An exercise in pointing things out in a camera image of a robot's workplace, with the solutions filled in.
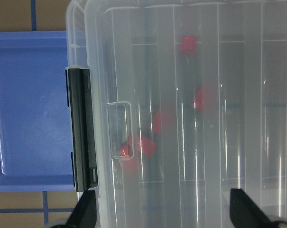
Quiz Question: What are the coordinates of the red block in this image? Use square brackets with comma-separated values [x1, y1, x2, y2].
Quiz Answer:
[180, 35, 197, 56]
[152, 108, 172, 134]
[192, 85, 212, 112]
[118, 145, 139, 171]
[128, 135, 157, 159]

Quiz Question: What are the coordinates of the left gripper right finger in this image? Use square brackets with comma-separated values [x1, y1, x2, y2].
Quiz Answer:
[229, 188, 287, 228]

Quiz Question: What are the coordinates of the black box latch handle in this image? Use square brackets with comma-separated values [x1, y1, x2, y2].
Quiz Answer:
[65, 68, 98, 192]

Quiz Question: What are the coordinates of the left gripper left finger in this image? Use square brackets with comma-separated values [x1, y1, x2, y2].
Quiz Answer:
[65, 190, 97, 228]

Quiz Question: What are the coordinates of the blue plastic tray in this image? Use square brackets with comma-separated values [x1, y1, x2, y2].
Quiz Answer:
[0, 31, 74, 191]

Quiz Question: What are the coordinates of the clear plastic storage box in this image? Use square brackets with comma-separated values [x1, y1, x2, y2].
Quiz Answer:
[66, 0, 98, 227]

